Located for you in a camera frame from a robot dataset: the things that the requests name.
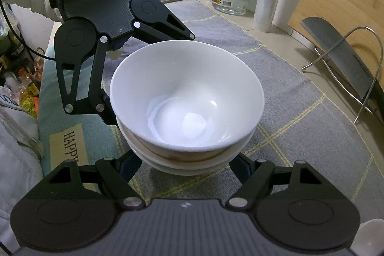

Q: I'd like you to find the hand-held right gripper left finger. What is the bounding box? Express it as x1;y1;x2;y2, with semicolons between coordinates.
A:
49;150;147;212

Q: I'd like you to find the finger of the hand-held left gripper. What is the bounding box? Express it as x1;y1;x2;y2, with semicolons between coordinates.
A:
133;6;196;42
56;36;117;125

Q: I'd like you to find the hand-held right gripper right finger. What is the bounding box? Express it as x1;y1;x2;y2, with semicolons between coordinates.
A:
225;152;327;212

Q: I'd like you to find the white pink-floral bowl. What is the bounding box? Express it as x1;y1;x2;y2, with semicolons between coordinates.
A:
116;118;255;163
109;40;265;154
126;139;240;176

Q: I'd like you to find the colourful packets pile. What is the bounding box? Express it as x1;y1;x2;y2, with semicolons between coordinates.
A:
0;4;48;119

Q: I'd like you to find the grey checked dish mat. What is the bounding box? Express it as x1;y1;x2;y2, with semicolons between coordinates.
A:
38;1;384;223

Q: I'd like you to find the person's grey jacket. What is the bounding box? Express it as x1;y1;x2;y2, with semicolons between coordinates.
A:
0;85;45;256

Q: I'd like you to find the black cable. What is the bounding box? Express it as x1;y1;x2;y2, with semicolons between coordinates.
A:
0;0;57;60

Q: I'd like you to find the metal wire rack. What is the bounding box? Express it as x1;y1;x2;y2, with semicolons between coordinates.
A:
301;26;384;124

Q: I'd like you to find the black-handled cleaver knife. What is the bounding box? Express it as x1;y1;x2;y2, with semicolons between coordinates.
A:
300;17;384;117

